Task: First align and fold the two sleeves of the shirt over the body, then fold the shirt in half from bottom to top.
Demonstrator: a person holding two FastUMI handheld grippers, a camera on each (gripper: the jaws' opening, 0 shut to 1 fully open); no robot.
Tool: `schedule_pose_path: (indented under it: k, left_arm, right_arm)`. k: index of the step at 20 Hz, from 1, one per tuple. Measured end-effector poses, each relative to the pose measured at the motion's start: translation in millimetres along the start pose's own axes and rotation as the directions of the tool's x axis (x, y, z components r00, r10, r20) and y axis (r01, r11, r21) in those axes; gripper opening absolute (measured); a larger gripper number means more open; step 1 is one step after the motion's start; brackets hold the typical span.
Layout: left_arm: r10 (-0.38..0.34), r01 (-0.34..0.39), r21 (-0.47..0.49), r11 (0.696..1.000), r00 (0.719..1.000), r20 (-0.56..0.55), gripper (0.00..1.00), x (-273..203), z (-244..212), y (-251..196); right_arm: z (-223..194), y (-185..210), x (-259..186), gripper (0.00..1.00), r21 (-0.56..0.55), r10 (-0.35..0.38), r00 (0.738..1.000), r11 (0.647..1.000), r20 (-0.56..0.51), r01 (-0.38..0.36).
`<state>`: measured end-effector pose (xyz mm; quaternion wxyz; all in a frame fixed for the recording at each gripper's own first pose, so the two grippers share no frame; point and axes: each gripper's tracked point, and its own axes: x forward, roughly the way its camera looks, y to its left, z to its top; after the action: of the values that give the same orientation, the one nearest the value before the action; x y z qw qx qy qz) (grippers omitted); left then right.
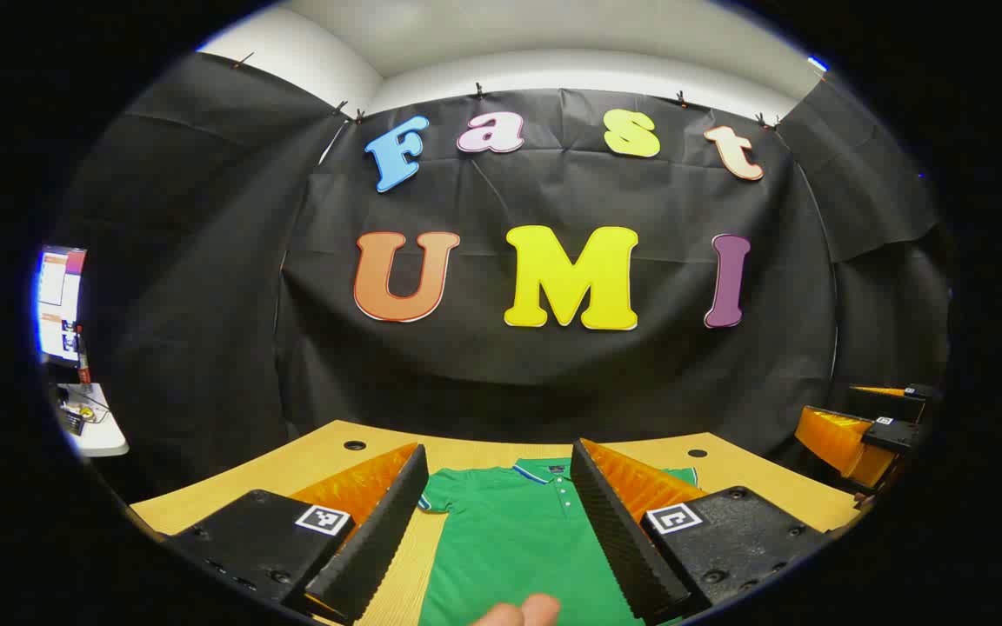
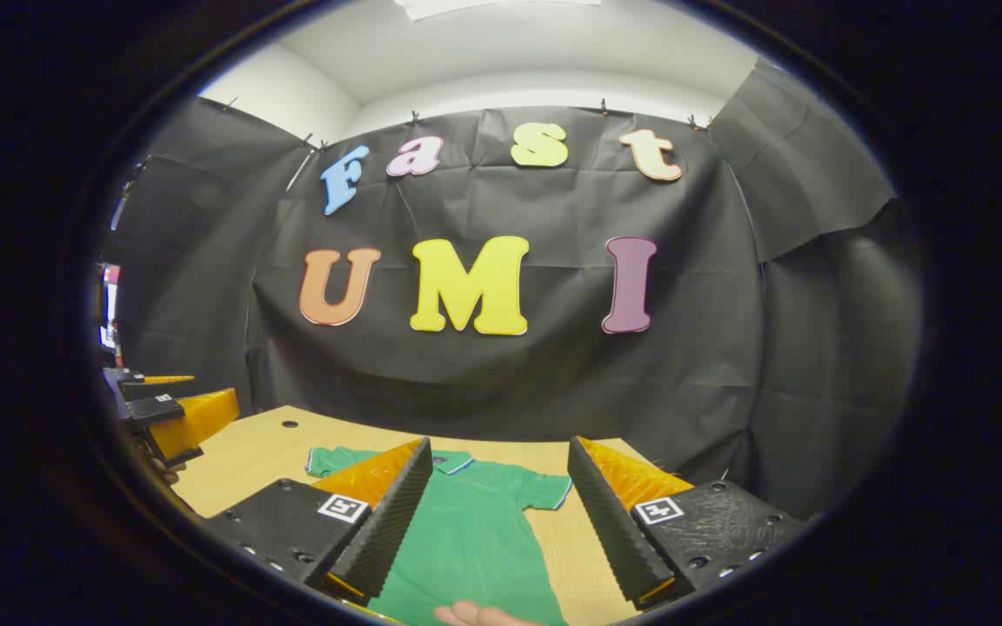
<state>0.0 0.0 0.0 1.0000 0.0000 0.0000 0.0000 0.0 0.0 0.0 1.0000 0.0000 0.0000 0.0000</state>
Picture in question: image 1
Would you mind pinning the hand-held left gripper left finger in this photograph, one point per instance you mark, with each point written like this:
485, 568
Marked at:
388, 530

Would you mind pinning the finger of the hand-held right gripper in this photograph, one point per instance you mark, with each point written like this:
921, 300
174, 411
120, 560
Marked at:
897, 437
892, 404

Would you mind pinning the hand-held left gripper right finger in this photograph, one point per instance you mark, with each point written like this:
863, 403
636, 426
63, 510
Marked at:
618, 539

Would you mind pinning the green T-shirt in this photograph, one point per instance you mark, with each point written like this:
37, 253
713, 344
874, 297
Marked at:
510, 548

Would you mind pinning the black backdrop cloth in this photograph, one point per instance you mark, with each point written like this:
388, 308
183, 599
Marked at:
553, 374

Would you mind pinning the white side table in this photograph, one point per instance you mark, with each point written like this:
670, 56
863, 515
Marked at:
105, 439

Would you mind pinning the small black device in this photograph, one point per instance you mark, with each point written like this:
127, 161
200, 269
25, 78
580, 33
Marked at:
75, 422

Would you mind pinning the red bottle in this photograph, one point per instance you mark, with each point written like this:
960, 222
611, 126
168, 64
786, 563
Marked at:
83, 361

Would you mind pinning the computer monitor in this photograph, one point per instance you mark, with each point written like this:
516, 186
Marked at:
59, 300

